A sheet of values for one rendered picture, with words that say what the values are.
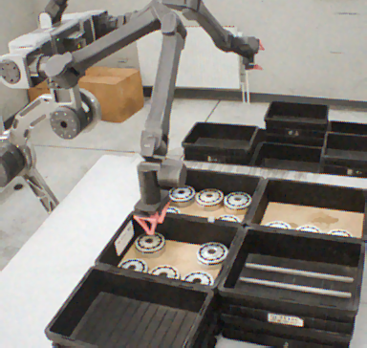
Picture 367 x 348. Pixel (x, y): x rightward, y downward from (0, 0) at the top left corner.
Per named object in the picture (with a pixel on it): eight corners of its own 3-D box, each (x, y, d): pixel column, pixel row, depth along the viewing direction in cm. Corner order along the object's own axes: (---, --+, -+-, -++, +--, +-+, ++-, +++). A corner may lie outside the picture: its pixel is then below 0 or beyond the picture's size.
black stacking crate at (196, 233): (100, 291, 153) (93, 265, 147) (138, 236, 176) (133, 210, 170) (217, 316, 140) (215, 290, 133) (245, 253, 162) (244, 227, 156)
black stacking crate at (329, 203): (246, 252, 163) (245, 226, 156) (266, 203, 185) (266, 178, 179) (361, 269, 149) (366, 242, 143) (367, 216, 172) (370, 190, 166)
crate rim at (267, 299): (216, 295, 134) (215, 289, 133) (245, 230, 157) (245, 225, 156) (356, 317, 121) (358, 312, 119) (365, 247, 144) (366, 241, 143)
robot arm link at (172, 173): (155, 145, 136) (143, 135, 128) (194, 149, 132) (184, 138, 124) (145, 187, 133) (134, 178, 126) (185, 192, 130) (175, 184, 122)
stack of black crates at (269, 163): (251, 215, 290) (249, 166, 272) (261, 187, 314) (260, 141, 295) (316, 223, 278) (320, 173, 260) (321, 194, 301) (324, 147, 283)
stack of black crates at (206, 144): (187, 208, 303) (180, 143, 278) (202, 182, 326) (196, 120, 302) (250, 216, 290) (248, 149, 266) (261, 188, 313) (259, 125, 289)
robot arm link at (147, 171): (140, 156, 131) (132, 166, 126) (164, 158, 128) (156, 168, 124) (143, 178, 134) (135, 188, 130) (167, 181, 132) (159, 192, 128)
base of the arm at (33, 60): (43, 78, 159) (36, 46, 152) (62, 78, 156) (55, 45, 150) (29, 88, 152) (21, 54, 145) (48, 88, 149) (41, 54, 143)
